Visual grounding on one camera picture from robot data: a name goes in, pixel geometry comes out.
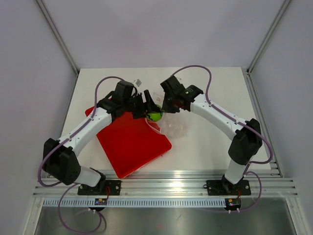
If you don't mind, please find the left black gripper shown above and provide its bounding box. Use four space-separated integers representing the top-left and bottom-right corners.
123 90 159 119

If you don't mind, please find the green toy watermelon ball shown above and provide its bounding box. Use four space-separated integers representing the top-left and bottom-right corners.
146 105 163 122

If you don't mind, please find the clear dotted zip bag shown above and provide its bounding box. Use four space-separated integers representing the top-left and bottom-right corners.
145 90 190 138

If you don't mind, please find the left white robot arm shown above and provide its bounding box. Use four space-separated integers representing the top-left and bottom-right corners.
39 80 161 195

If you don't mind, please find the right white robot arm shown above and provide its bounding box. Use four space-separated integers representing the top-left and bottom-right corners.
160 75 262 195

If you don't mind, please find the red plastic tray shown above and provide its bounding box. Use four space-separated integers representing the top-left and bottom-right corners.
80 112 172 179

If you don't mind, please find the left small circuit board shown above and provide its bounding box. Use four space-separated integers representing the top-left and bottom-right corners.
95 198 107 205

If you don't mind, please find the small circuit board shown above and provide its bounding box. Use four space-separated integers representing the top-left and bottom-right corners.
225 198 242 211
95 198 107 205

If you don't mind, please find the right small circuit board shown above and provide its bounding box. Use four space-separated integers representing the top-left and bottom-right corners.
225 198 242 211

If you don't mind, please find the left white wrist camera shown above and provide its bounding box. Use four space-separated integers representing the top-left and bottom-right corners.
133 79 142 88

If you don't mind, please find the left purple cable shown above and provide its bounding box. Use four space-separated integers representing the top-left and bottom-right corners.
37 76 128 234

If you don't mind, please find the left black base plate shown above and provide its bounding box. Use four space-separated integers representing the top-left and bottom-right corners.
77 180 122 196

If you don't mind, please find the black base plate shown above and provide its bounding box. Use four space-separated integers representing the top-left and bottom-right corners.
203 180 251 196
77 180 122 196

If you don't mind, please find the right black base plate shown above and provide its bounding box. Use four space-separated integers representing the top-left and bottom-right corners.
203 180 251 196

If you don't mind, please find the right aluminium frame post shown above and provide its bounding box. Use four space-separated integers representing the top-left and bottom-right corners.
246 0 293 75

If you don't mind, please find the aluminium frame post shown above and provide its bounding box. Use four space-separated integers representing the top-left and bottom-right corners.
246 0 293 75
34 0 80 77

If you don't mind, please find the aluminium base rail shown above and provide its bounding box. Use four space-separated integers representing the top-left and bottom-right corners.
32 168 299 198

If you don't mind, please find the white slotted cable duct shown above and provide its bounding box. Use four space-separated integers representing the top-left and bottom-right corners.
43 197 225 208

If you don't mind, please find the left aluminium frame post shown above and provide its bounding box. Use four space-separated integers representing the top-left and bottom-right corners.
34 0 80 77

